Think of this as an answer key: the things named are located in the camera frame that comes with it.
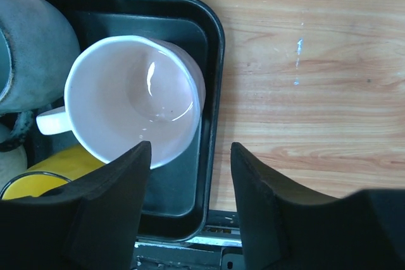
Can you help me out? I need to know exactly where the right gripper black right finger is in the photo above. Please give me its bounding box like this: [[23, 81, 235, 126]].
[[230, 142, 404, 269]]

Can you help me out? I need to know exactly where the pink ceramic mug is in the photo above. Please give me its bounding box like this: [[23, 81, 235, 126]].
[[36, 35, 206, 169]]

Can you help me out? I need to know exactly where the yellow mug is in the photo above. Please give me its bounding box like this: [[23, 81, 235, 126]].
[[1, 144, 104, 200]]

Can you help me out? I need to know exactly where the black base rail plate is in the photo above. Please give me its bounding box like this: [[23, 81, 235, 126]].
[[130, 210, 245, 270]]

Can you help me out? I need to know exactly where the grey ceramic mug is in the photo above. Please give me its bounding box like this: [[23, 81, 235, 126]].
[[1, 0, 80, 152]]

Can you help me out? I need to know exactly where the black baking tray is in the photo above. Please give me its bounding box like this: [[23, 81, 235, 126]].
[[0, 0, 226, 242]]

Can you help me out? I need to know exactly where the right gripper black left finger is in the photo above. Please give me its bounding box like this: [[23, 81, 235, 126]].
[[1, 141, 151, 269]]

